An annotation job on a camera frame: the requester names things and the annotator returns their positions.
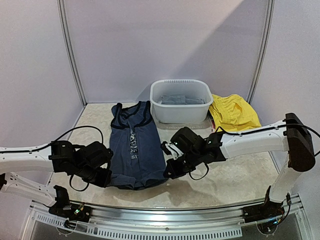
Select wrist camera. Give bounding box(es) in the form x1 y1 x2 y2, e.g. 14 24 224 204
170 127 205 153
83 141 114 168

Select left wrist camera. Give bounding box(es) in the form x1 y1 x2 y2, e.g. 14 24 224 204
83 141 114 168

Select aluminium corner post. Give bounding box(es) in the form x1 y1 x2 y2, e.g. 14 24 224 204
57 0 88 108
246 0 275 104

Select white plastic wash basin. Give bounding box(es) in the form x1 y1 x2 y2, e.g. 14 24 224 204
149 79 214 124

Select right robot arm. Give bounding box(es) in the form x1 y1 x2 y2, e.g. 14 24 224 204
161 113 316 218

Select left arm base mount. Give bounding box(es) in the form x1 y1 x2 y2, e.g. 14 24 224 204
48 185 92 230

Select pink folded cloth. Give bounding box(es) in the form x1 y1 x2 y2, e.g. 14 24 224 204
210 118 216 133

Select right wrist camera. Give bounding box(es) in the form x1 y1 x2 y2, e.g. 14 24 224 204
170 127 205 153

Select right aluminium corner post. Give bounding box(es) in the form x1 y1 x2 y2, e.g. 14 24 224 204
246 0 275 104

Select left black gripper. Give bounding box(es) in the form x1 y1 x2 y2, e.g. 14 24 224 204
74 164 112 188

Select front aluminium rail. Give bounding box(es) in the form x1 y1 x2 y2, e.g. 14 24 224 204
21 194 313 240

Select yellow shorts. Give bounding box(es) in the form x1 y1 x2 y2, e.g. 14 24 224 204
209 94 262 132

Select left aluminium corner post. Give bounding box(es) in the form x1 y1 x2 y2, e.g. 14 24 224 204
57 0 88 108

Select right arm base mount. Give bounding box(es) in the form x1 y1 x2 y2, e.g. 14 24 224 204
241 186 292 236

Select navy blue tank top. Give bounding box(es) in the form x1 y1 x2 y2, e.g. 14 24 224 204
109 101 167 191

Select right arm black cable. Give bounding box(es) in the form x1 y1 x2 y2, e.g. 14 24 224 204
188 118 320 223

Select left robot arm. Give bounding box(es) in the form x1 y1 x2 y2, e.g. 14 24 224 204
0 140 113 217

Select grey denim cloth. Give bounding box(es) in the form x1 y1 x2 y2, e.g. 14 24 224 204
158 94 205 105

